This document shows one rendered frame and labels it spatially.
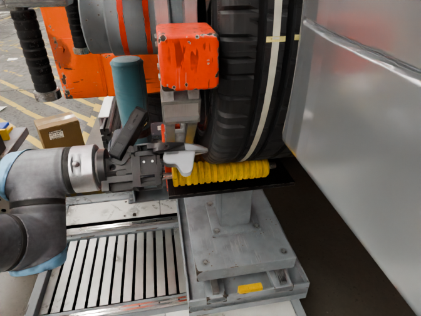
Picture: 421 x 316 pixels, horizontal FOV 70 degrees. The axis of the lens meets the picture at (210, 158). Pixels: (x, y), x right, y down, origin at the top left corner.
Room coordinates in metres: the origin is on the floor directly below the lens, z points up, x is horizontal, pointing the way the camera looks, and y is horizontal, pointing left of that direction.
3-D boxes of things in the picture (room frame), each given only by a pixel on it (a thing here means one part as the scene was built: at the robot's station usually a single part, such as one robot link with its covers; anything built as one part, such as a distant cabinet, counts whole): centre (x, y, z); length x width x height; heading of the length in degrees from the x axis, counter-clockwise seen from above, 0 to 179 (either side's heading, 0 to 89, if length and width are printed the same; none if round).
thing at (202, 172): (0.63, -0.03, 0.51); 0.29 x 0.06 x 0.06; 100
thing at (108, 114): (2.42, 0.67, 0.28); 2.47 x 0.09 x 0.22; 10
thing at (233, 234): (0.76, -0.07, 0.32); 0.40 x 0.30 x 0.28; 10
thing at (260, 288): (0.76, -0.07, 0.13); 0.50 x 0.36 x 0.10; 10
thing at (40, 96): (0.52, 0.30, 0.83); 0.04 x 0.04 x 0.16
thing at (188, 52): (0.42, 0.03, 0.85); 0.09 x 0.08 x 0.07; 10
